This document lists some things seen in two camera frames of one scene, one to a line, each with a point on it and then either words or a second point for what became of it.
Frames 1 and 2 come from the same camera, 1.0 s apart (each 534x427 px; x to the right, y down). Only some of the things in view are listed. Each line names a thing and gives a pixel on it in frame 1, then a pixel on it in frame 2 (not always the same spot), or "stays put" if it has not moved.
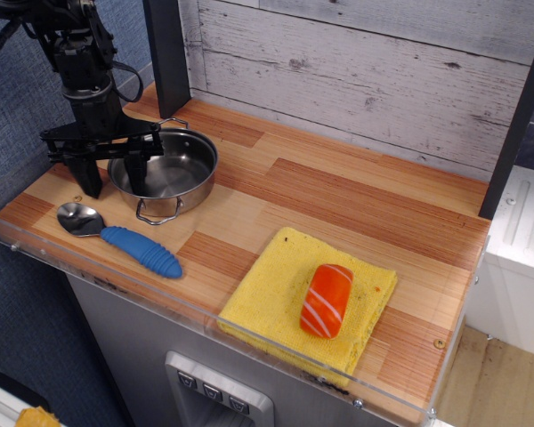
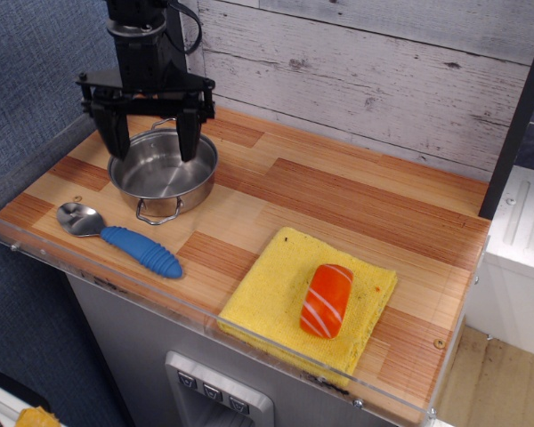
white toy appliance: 511,299 stays put
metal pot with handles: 182,177 stays put
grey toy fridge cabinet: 171,367 stays put
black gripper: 101,130 → 152,78
